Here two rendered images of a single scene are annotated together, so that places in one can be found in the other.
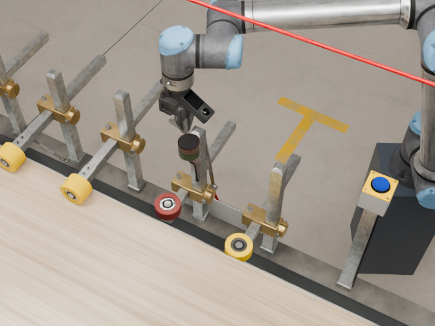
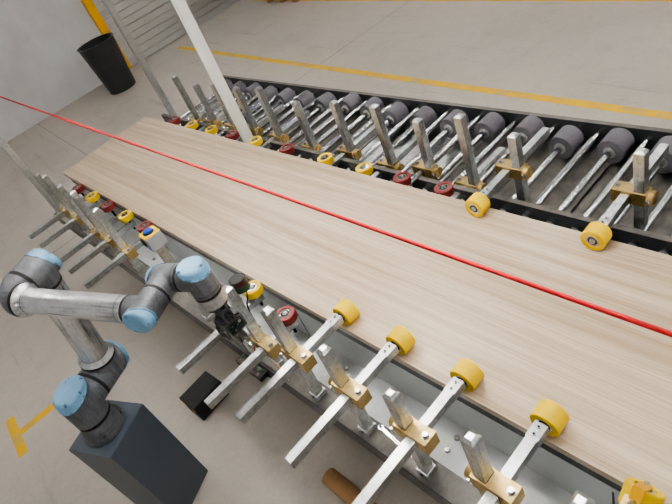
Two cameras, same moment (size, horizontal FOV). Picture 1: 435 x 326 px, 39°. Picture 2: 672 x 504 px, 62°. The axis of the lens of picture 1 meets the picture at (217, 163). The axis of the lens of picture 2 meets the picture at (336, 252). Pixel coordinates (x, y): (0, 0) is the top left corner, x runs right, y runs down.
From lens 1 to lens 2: 2.52 m
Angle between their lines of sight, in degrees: 85
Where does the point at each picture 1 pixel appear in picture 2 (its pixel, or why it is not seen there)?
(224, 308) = (276, 254)
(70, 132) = not seen: hidden behind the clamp
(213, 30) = (160, 278)
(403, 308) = (189, 304)
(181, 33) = (184, 265)
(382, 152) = (114, 446)
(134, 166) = not seen: hidden behind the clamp
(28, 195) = (391, 319)
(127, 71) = not seen: outside the picture
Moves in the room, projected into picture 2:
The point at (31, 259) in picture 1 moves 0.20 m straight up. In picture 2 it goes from (390, 273) to (374, 233)
